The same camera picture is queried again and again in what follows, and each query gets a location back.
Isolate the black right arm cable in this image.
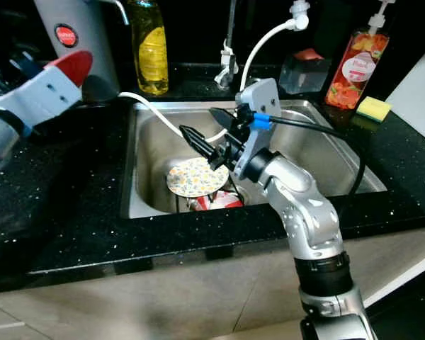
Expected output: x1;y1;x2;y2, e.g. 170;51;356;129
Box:
251;112;366;196

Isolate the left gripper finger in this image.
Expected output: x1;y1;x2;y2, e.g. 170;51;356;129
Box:
23;55;54;77

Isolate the white panel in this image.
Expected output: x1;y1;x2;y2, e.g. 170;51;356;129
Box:
386;64;425;128

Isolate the metal faucet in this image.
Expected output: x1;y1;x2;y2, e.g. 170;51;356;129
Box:
214;0;240;89

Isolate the beige cabinet front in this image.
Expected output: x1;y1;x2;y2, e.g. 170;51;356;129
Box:
0;230;425;340

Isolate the yellow liquid bottle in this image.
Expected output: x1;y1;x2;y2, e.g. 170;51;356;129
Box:
126;0;170;96

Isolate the floral plate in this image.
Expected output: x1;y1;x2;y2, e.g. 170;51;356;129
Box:
166;157;230;198

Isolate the clear plastic box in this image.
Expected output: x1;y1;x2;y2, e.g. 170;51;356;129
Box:
278;47;332;94

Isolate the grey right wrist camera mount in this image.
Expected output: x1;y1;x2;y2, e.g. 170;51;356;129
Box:
232;78;282;181

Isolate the grey thermos jug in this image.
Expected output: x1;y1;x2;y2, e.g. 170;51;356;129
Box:
32;0;130;79

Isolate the white hose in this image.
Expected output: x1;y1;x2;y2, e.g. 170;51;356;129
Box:
119;0;311;142

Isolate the peach soap pump bottle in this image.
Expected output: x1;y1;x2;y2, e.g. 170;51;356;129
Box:
324;0;399;111

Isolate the yellow sponge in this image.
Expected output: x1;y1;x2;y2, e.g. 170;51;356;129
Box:
356;96;392;123

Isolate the stainless steel sink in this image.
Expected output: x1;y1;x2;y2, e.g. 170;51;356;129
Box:
119;99;388;219

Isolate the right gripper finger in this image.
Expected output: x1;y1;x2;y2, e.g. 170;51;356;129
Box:
178;126;219;161
209;108;245;132

